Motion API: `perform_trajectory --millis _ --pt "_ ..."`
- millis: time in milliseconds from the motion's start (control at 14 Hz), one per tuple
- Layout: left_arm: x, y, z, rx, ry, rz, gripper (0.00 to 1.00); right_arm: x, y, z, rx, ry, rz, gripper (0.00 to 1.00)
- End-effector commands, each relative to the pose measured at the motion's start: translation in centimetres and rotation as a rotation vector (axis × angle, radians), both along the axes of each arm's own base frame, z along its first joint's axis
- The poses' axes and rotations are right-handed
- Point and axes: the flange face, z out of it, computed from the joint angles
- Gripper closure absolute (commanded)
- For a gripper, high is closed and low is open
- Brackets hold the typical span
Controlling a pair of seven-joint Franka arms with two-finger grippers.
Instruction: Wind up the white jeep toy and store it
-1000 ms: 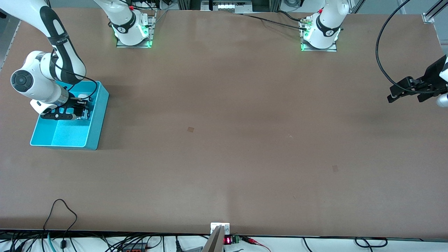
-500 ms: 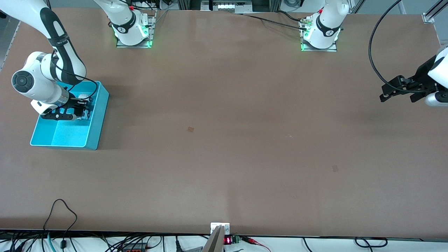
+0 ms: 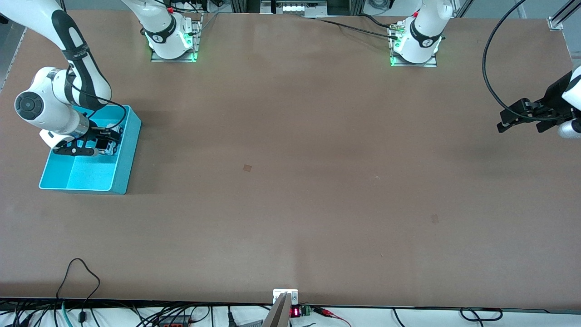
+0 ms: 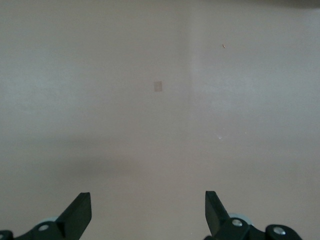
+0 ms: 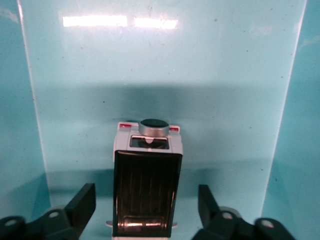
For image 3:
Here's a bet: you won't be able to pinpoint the white toy pickup truck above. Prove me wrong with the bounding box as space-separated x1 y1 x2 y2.
95 136 122 156

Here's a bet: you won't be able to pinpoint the teal plastic storage bin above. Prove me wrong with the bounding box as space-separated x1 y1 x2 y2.
39 104 142 196

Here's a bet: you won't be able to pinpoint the aluminium extrusion beam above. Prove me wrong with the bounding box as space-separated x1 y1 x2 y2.
551 0 581 25

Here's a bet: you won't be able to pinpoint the white lit equipment box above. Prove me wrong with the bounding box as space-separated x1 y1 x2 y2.
261 0 328 16

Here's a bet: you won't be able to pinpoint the grey aluminium mounting bar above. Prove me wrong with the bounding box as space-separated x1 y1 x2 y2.
262 292 292 327

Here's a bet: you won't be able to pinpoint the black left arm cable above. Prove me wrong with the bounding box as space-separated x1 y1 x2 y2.
482 0 572 123

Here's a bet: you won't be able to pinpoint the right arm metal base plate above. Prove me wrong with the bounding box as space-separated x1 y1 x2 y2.
151 14 202 63

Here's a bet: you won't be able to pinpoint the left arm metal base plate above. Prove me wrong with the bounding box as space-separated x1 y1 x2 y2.
389 43 438 68

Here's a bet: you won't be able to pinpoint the thin black looped cable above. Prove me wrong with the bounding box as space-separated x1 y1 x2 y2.
55 258 101 324

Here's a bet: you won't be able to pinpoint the thick black table cable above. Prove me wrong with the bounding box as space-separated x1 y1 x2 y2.
359 14 396 30

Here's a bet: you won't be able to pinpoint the black cable bundle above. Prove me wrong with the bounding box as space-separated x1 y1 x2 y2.
0 300 214 327

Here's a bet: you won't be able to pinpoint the thin black table cable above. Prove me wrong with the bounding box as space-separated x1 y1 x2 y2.
302 16 401 40

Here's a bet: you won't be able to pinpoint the black coiled cable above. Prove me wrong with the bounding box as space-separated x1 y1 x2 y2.
459 307 503 322

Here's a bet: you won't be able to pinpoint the small metal table bracket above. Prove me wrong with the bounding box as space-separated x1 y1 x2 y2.
272 288 299 306

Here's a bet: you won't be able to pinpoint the red clip wire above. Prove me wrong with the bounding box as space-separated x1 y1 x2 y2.
312 307 351 327

